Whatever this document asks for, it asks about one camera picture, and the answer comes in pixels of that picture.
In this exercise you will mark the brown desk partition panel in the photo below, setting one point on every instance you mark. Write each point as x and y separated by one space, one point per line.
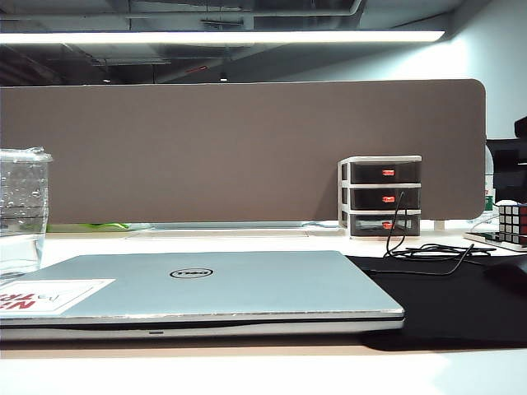
255 148

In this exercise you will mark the white flat device under cube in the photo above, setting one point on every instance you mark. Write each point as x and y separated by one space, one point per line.
479 237

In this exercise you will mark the black Rubik's cube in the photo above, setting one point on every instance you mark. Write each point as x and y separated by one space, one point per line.
510 222

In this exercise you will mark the black computer mouse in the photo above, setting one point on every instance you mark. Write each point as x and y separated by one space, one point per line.
508 275

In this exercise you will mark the silver Dell laptop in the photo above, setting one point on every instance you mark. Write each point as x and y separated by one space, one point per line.
230 288

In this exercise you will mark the clear bottle green label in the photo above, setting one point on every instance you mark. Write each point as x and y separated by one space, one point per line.
488 193

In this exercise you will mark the black desk mat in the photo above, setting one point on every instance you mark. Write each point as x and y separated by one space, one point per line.
444 304

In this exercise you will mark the white partition foot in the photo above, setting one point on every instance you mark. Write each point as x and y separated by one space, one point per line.
439 225

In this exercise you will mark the black monitor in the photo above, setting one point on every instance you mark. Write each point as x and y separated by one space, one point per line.
508 168

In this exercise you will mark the green object behind partition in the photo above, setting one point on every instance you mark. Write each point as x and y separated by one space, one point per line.
103 226

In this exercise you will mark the clear plastic lidded cup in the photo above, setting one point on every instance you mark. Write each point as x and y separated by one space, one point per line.
22 205

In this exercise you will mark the long ceiling light strip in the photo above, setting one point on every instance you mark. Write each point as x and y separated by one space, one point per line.
222 36

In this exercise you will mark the white drawer organizer frame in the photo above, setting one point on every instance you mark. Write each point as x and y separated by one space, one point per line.
343 193

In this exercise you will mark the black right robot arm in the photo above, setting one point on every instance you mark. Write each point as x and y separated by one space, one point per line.
521 128

